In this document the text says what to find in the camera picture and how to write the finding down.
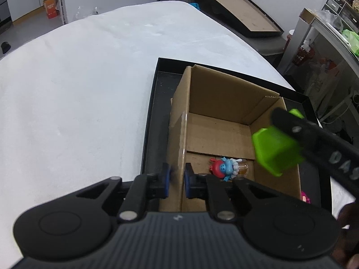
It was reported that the person's right hand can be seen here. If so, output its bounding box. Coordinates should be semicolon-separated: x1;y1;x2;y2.
337;203;359;269

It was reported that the green packet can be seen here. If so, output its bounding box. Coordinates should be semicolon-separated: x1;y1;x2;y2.
341;29;359;56

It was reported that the clear plastic bag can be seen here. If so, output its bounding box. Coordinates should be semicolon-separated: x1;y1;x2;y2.
73;5;99;21

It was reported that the black desk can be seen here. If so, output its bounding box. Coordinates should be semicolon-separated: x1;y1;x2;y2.
279;8;359;124

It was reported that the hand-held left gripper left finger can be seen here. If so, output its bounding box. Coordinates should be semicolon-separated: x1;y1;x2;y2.
67;162;171;222

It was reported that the black shallow tray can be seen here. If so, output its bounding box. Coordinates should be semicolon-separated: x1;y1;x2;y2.
139;57;333;219

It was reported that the orange cardboard box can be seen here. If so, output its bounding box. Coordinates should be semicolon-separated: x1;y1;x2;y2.
43;0;60;20

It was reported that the white metal rack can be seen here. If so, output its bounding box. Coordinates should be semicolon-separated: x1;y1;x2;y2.
57;0;68;24

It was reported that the brown cardboard box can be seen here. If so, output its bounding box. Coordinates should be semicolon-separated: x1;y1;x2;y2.
167;64;302;213

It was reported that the white tote bag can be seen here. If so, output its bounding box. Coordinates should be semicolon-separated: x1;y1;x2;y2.
304;59;346;110

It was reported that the green hexagonal block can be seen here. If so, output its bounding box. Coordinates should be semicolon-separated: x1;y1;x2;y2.
252;109;306;178

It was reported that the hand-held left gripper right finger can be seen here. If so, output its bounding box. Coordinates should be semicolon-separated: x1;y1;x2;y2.
184;163;284;222

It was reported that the black tray with cardboard bottom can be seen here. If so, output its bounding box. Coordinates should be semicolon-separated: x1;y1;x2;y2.
195;0;284;38

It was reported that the blue and red toy figure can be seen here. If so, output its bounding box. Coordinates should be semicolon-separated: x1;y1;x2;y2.
209;157;250;183

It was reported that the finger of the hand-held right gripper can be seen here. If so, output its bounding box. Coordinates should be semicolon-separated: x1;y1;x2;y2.
271;107;327;160

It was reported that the grey drawer organiser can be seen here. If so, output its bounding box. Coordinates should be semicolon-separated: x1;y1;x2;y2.
321;0;359;23

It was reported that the red basket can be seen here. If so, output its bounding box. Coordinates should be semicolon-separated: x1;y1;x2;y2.
292;46;315;66

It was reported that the white table cloth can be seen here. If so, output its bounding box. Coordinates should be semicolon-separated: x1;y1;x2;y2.
0;0;334;264

